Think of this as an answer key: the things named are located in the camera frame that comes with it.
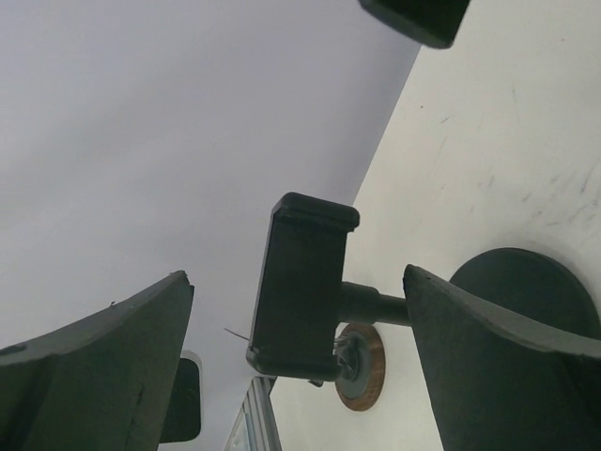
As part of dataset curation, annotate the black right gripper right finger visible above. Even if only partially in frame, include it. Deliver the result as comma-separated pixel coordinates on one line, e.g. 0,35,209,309
403,265,600,450

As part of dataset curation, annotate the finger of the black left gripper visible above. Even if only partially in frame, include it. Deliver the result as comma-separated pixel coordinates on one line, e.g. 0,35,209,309
161,350,202,443

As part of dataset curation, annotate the black phone silver edge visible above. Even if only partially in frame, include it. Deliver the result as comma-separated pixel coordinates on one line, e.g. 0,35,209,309
359,0,470,50

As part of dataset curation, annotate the black round-base phone stand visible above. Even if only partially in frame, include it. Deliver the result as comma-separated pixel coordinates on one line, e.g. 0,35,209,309
246,193,600,381

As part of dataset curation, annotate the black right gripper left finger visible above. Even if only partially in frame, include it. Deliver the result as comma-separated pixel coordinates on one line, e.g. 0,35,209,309
1,271,194,450

